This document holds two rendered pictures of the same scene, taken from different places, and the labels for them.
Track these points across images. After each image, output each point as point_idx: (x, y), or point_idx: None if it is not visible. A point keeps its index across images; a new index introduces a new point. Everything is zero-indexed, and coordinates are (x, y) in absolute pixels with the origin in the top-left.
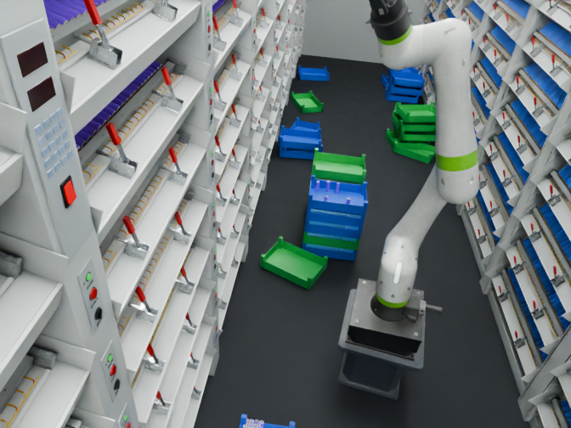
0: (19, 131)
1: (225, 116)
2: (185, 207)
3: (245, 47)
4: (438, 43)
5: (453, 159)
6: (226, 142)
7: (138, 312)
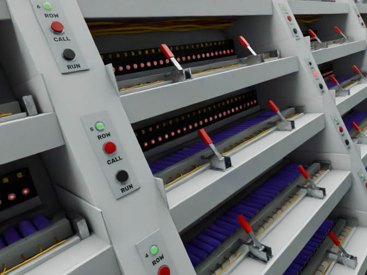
0: None
1: (268, 123)
2: (48, 252)
3: (282, 39)
4: None
5: None
6: (254, 148)
7: None
